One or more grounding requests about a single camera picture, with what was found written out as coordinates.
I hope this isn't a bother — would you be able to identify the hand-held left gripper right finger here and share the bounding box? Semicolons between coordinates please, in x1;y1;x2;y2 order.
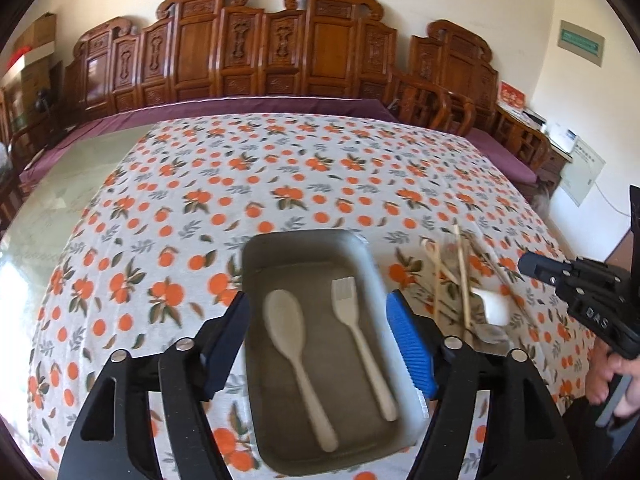
385;289;583;480

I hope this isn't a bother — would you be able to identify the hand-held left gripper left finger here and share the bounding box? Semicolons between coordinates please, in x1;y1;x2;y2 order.
59;291;251;480

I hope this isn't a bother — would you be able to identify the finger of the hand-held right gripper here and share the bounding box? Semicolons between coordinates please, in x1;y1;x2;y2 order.
555;275;626;333
518;251;576;287

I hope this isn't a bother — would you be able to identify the wooden chopstick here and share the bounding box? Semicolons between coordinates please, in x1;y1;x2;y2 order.
422;240;460;285
465;237;512;292
453;224;472;335

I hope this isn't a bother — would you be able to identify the grey rectangular tray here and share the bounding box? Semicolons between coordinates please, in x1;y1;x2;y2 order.
241;229;432;477

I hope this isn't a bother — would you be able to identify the person's right hand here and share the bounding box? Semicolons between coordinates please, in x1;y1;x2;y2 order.
585;340;640;418

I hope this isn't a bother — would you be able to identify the beige plastic spoon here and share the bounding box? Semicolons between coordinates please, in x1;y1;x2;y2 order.
263;289;340;453

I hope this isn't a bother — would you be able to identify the white plastic fork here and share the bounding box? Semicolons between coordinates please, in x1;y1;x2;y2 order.
331;276;399;422

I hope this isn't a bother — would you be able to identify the clear plastic fork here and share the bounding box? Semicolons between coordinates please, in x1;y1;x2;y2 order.
440;245;511;346

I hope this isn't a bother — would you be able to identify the white board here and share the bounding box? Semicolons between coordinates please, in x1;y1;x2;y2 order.
559;136;607;207

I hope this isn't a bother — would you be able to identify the wooden armchair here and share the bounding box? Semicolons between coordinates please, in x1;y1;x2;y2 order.
389;72;476;137
0;85;33;223
492;104;553;173

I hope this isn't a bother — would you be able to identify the white desktop device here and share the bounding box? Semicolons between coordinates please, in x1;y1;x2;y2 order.
521;107;578;153

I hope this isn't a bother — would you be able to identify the red card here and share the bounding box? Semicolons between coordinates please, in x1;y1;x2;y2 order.
500;81;527;109

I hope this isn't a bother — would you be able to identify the orange fruit print tablecloth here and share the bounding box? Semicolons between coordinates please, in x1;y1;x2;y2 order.
25;112;596;480

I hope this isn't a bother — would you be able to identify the carved wooden screen panel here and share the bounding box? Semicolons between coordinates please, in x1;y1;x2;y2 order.
142;0;273;106
265;0;401;106
410;20;501;128
65;16;147;121

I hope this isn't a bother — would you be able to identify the brown cardboard box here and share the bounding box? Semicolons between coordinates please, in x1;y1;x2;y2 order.
10;12;58;58

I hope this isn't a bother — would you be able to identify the green wall sign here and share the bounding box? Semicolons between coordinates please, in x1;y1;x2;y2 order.
557;20;605;67

